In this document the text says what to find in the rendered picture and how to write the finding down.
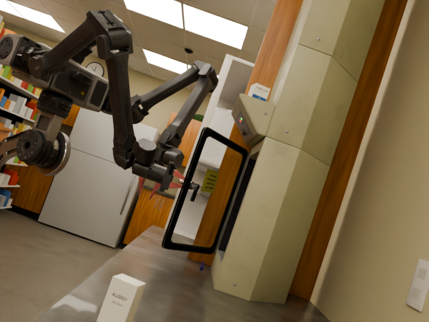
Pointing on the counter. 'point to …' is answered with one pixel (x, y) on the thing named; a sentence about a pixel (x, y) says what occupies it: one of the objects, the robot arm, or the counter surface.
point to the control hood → (254, 116)
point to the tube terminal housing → (286, 178)
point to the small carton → (259, 92)
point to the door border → (185, 188)
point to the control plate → (243, 126)
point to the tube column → (337, 30)
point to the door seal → (188, 188)
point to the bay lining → (237, 205)
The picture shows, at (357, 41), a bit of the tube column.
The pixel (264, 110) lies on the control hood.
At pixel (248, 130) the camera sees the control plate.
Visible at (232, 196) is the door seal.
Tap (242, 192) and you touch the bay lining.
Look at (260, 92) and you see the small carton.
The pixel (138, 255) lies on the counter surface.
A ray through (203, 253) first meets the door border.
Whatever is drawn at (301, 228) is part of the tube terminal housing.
